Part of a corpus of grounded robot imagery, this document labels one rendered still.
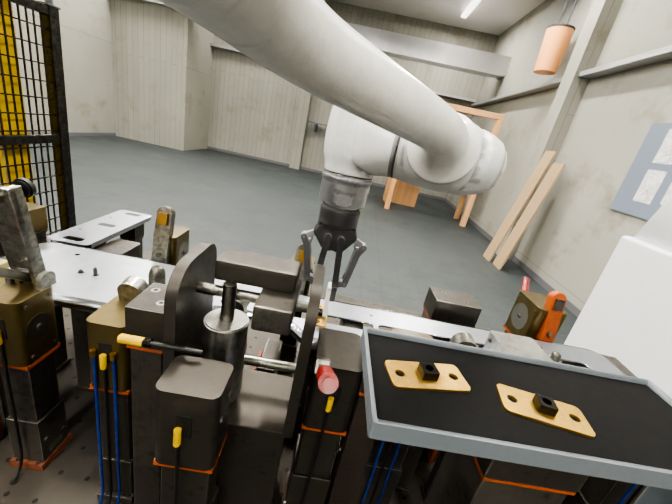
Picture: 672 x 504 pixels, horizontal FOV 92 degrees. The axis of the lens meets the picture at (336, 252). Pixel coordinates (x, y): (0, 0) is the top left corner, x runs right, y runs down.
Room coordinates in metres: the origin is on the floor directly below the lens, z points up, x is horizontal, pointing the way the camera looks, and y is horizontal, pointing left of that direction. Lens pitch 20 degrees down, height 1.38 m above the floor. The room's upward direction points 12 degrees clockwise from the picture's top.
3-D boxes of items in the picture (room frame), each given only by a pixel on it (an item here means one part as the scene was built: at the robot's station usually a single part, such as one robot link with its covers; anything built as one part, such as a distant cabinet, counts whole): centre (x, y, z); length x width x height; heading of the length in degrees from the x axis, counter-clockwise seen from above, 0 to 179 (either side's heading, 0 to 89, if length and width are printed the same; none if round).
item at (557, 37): (5.82, -2.51, 3.06); 0.38 x 0.37 x 0.59; 177
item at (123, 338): (0.32, 0.18, 1.09); 0.10 x 0.01 x 0.01; 93
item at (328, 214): (0.60, 0.01, 1.20); 0.08 x 0.07 x 0.09; 93
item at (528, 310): (0.83, -0.57, 0.88); 0.14 x 0.09 x 0.36; 3
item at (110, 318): (0.38, 0.29, 0.88); 0.11 x 0.07 x 0.37; 3
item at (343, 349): (0.39, -0.04, 0.89); 0.12 x 0.07 x 0.38; 3
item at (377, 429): (0.28, -0.24, 1.16); 0.37 x 0.14 x 0.02; 93
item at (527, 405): (0.27, -0.23, 1.17); 0.08 x 0.04 x 0.01; 82
